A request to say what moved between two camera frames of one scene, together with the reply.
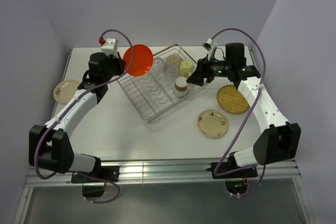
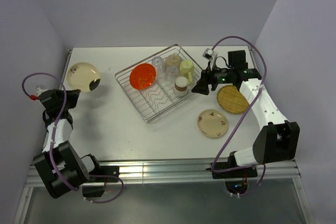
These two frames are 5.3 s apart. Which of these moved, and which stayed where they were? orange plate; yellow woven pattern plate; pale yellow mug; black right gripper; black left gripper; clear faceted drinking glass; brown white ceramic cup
Moved: black right gripper; orange plate; black left gripper
Stayed: pale yellow mug; yellow woven pattern plate; clear faceted drinking glass; brown white ceramic cup
